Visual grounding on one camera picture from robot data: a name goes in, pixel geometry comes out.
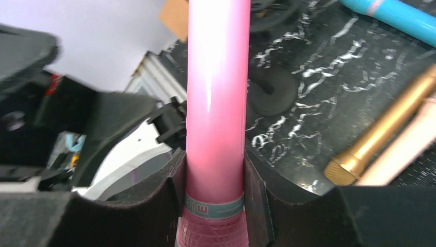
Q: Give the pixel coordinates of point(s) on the brown cardboard box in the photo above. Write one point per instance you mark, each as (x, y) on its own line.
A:
(175, 15)

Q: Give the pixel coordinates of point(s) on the black round-base microphone stand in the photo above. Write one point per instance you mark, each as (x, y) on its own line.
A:
(272, 90)

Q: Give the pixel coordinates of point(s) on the beige microphone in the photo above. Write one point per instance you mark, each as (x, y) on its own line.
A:
(414, 139)

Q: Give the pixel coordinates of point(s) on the aluminium frame rail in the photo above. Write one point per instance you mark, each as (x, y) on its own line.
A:
(151, 77)

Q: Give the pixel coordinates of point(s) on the gold microphone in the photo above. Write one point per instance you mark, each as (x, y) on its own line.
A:
(349, 165)

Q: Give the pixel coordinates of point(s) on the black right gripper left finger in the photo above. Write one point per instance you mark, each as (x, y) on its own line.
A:
(144, 215)

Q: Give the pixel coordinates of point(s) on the turquoise blue microphone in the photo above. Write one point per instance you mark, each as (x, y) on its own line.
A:
(399, 15)

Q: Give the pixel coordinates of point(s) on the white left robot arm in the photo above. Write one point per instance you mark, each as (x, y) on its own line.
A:
(59, 134)

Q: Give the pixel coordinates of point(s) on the pink microphone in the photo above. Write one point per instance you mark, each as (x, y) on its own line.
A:
(218, 40)

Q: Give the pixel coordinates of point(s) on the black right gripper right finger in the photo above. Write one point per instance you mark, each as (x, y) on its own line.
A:
(280, 213)

